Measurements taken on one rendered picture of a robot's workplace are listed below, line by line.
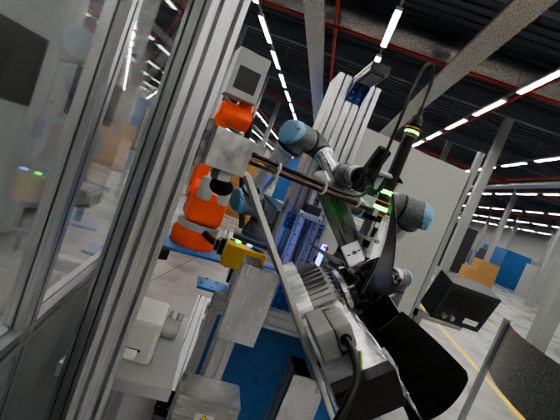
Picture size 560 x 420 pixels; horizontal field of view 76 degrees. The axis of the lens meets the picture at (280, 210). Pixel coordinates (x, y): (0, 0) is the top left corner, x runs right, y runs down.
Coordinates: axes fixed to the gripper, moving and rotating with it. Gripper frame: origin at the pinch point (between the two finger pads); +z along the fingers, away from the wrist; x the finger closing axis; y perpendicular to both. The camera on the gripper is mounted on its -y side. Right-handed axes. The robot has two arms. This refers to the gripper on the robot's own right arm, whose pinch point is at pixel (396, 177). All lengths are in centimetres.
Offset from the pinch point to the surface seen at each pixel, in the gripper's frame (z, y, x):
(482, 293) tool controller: -18, 28, -76
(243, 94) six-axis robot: -396, -73, -14
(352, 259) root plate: 5.4, 27.0, 7.3
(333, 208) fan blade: 0.3, 15.3, 16.1
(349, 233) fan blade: 1.7, 20.5, 8.9
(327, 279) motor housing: 10.6, 33.3, 15.8
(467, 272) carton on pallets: -772, 79, -959
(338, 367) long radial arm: 39, 42, 24
